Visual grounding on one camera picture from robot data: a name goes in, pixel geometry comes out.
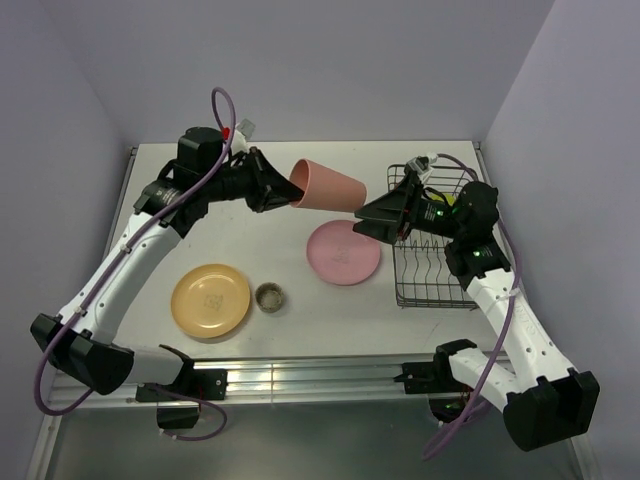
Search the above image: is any black wire dish rack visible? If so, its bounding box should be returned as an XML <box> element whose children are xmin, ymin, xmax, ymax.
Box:
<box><xmin>384</xmin><ymin>163</ymin><xmax>498</xmax><ymax>308</ymax></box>

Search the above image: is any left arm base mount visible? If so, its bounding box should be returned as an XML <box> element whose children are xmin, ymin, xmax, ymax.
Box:
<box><xmin>134</xmin><ymin>369</ymin><xmax>228</xmax><ymax>439</ymax></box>

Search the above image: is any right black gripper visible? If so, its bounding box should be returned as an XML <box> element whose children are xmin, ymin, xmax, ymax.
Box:
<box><xmin>353</xmin><ymin>169</ymin><xmax>465</xmax><ymax>244</ymax></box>

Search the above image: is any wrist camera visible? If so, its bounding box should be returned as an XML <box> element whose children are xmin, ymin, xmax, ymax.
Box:
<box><xmin>222</xmin><ymin>119</ymin><xmax>255</xmax><ymax>155</ymax></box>
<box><xmin>405</xmin><ymin>153</ymin><xmax>438</xmax><ymax>186</ymax></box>

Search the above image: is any pink plastic plate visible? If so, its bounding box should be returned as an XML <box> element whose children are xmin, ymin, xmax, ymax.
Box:
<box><xmin>306</xmin><ymin>220</ymin><xmax>381</xmax><ymax>286</ymax></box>

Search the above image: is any small grey speckled dish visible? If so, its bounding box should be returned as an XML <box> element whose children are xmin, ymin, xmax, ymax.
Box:
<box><xmin>255</xmin><ymin>282</ymin><xmax>285</xmax><ymax>314</ymax></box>

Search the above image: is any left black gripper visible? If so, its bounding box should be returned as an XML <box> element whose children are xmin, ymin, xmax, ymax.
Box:
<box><xmin>202</xmin><ymin>147</ymin><xmax>306</xmax><ymax>214</ymax></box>

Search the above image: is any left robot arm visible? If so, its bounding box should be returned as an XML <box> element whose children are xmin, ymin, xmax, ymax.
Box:
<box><xmin>30</xmin><ymin>127</ymin><xmax>303</xmax><ymax>395</ymax></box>

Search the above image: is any lime green bowl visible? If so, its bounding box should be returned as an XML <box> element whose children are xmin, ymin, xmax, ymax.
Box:
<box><xmin>429</xmin><ymin>192</ymin><xmax>455</xmax><ymax>206</ymax></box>

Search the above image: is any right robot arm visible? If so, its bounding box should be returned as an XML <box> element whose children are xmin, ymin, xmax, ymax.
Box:
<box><xmin>354</xmin><ymin>173</ymin><xmax>600</xmax><ymax>459</ymax></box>

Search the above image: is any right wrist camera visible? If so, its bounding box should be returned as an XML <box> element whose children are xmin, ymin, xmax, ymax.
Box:
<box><xmin>405</xmin><ymin>153</ymin><xmax>438</xmax><ymax>186</ymax></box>

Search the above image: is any aluminium table rail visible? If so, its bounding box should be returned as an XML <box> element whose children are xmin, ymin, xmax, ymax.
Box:
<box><xmin>48</xmin><ymin>354</ymin><xmax>432</xmax><ymax>409</ymax></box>

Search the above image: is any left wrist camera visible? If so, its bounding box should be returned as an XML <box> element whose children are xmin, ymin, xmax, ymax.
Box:
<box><xmin>222</xmin><ymin>119</ymin><xmax>255</xmax><ymax>155</ymax></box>

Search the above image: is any orange plastic plate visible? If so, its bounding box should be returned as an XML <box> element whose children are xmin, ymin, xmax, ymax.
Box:
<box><xmin>170</xmin><ymin>264</ymin><xmax>251</xmax><ymax>339</ymax></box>

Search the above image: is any salmon plastic cup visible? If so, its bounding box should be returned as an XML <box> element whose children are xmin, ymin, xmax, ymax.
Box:
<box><xmin>289</xmin><ymin>159</ymin><xmax>367</xmax><ymax>213</ymax></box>

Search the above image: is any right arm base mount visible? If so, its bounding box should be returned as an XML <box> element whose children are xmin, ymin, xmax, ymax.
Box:
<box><xmin>393</xmin><ymin>361</ymin><xmax>472</xmax><ymax>395</ymax></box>

